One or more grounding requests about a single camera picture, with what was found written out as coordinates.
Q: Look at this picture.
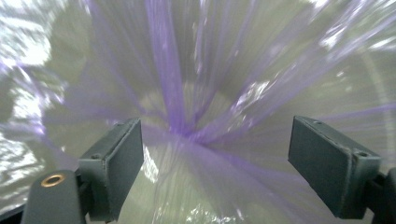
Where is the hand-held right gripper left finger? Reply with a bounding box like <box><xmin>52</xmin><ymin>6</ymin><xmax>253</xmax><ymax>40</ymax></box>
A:
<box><xmin>78</xmin><ymin>117</ymin><xmax>145</xmax><ymax>223</ymax></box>

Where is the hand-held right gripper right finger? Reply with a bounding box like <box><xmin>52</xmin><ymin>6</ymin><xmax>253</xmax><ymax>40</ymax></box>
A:
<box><xmin>287</xmin><ymin>115</ymin><xmax>383</xmax><ymax>220</ymax></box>

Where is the purple plastic trash bag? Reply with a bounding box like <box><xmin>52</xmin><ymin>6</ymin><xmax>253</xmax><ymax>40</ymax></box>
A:
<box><xmin>0</xmin><ymin>0</ymin><xmax>396</xmax><ymax>224</ymax></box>

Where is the green plastic trash bin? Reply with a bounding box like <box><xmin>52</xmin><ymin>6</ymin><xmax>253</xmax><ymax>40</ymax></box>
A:
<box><xmin>0</xmin><ymin>0</ymin><xmax>396</xmax><ymax>224</ymax></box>

